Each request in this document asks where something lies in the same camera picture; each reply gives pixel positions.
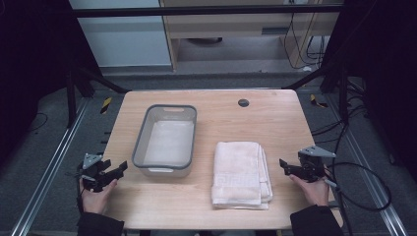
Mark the black horizontal metal bar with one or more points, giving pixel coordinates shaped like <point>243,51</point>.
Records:
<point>196,11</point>

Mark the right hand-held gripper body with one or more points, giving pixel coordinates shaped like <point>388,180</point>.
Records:
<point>311,164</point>

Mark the aluminium floor rail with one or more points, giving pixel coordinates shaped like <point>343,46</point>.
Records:
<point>49,167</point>
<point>370,177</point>

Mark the black curtain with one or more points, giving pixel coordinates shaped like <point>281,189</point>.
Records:
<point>29,59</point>
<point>387,65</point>

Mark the person's right hand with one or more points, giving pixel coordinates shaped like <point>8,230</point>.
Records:
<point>314,193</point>

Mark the white basin with grey rim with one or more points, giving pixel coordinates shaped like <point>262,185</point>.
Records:
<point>168,141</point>

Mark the person's left hand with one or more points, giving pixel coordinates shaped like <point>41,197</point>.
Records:
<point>96,200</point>

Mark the white cabinet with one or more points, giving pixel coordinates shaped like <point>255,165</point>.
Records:
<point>124,42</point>

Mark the light wooden desk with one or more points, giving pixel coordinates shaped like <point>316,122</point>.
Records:
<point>229,24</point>

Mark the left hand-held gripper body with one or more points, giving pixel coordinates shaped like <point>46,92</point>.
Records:
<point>91,178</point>

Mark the black metal stand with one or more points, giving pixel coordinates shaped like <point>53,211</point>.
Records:
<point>70,98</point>
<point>343,95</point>

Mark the yellow black striped tape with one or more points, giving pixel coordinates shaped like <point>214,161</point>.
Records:
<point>316,101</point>
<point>106,105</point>

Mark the folded pale pink towel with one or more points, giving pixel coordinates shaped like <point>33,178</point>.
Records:
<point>238,173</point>

